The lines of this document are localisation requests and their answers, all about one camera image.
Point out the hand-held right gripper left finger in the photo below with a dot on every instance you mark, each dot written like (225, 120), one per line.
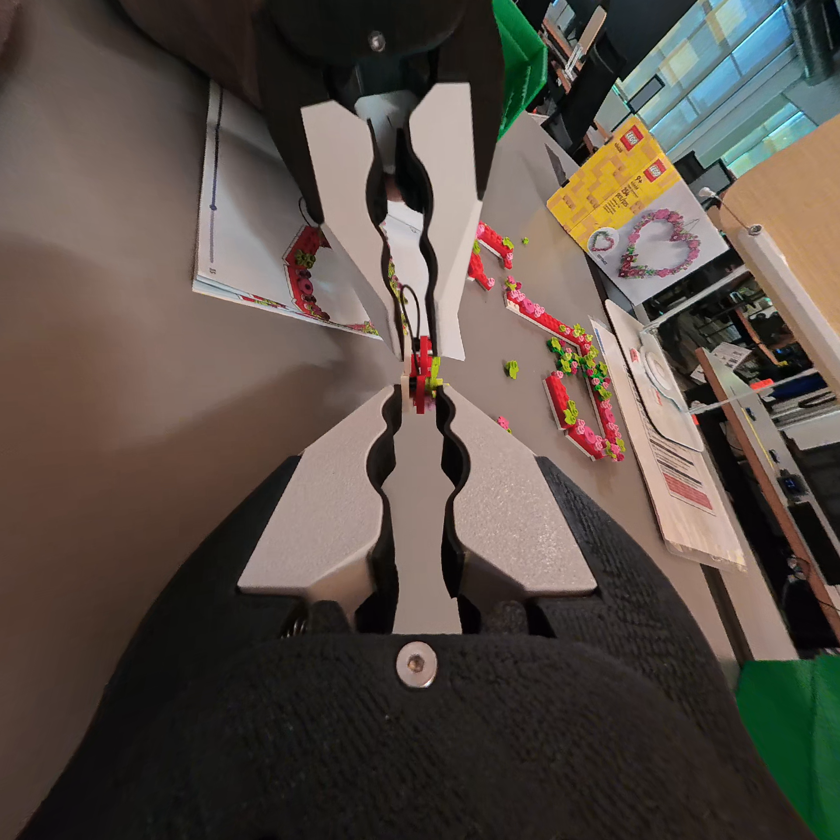
(315, 518)

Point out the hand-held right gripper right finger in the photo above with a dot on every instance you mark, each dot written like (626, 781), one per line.
(518, 518)

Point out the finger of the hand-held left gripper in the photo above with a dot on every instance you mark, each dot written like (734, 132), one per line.
(341, 197)
(453, 197)

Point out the lime green lego piece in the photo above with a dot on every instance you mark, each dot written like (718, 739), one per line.
(512, 369)

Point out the person's left forearm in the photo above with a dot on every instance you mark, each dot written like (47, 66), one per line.
(197, 39)

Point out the small red lego flower segment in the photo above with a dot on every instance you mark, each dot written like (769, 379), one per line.
(492, 244)

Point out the lego instruction booklet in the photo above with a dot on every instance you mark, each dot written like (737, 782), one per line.
(249, 249)

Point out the yellow lego box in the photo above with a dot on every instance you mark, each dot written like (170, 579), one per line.
(623, 190)

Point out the green plastic bin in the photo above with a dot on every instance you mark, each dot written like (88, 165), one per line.
(518, 72)

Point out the printed paper sheet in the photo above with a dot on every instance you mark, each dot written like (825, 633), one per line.
(682, 499)

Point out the black monitor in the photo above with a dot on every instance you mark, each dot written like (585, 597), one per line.
(590, 92)

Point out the white paper bag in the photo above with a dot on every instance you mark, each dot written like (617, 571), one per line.
(673, 423)

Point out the small orange object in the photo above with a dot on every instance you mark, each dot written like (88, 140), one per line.
(761, 382)

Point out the wooden table with white leg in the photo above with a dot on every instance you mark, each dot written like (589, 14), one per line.
(787, 197)

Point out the white metal bar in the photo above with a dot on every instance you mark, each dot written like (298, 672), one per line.
(781, 275)

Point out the green container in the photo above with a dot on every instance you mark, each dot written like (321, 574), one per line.
(794, 741)

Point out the large red lego flower frame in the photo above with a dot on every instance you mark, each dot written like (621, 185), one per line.
(558, 394)

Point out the wooden shelf frame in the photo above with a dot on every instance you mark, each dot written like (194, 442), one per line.
(756, 459)

